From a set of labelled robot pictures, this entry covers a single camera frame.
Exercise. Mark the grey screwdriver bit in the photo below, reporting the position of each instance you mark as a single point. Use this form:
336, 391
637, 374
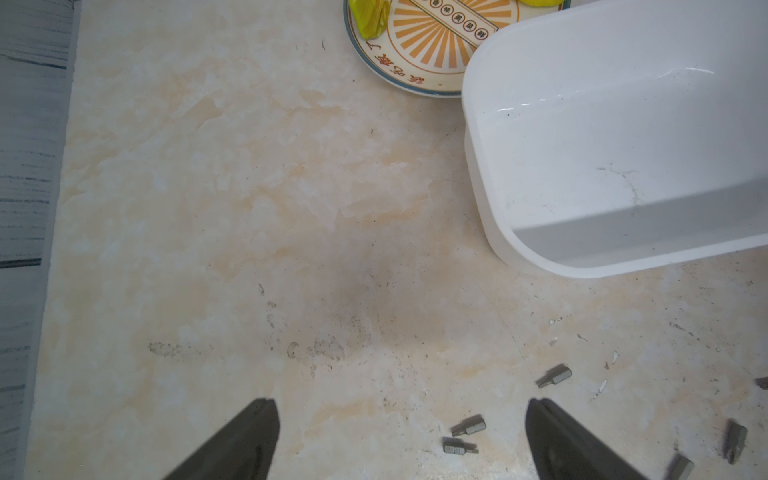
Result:
455, 446
762, 382
469, 426
680, 468
554, 376
735, 441

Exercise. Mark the yellow banana bunch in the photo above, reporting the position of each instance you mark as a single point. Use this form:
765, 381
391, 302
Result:
371, 16

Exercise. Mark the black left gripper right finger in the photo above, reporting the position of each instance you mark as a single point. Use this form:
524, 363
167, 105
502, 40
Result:
562, 448

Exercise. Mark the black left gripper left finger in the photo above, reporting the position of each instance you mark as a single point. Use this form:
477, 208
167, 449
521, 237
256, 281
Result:
242, 449

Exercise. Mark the white plastic storage box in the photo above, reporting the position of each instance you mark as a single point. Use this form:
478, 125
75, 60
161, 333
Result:
621, 136

